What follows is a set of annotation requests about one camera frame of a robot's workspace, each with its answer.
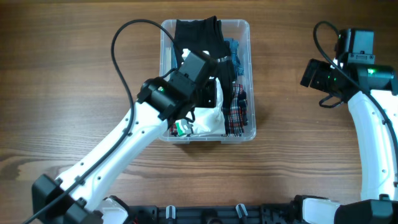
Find white printed t-shirt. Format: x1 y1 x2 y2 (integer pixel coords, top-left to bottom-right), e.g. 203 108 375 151
174 48 226 138

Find red blue plaid shirt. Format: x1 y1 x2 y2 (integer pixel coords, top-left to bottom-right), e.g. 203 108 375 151
169 83 248 137

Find blue jeans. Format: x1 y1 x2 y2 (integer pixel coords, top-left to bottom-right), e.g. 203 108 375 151
170 38 244 79

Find black garment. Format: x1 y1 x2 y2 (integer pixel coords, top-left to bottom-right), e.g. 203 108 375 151
174 16 236 108

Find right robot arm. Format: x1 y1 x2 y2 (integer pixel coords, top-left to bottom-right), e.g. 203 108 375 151
295 29 397 223

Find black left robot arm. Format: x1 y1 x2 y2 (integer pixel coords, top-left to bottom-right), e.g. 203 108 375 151
26 52 218 223

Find clear plastic storage bin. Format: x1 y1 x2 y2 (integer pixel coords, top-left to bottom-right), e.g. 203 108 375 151
159 19 256 144

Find black right camera cable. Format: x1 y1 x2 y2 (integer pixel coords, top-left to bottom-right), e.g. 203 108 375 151
312 21 398 156

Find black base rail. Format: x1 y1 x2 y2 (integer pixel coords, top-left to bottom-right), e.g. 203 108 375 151
127 203 304 224

